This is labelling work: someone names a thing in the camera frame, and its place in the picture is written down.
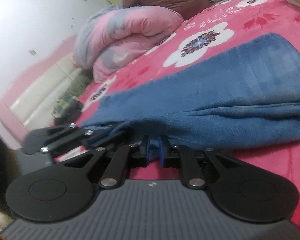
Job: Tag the green floral pillow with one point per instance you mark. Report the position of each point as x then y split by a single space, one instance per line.
80 84

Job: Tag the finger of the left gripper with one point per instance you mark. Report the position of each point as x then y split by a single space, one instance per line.
107 137

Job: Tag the blue denim jeans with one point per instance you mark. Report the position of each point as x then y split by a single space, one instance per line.
245 97

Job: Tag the plaid pillow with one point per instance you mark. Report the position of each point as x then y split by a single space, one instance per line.
63 106

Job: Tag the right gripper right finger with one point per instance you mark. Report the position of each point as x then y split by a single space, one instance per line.
182 158

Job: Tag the white pink headboard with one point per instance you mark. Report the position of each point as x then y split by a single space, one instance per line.
29 101

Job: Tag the pink grey folded duvet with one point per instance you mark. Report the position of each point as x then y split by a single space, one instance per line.
114 37

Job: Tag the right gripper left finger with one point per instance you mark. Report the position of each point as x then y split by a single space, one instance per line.
126 156

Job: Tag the black crumpled garment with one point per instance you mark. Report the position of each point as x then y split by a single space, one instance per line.
69 115

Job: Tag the pink floral bed blanket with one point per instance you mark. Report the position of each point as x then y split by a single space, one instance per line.
218 29

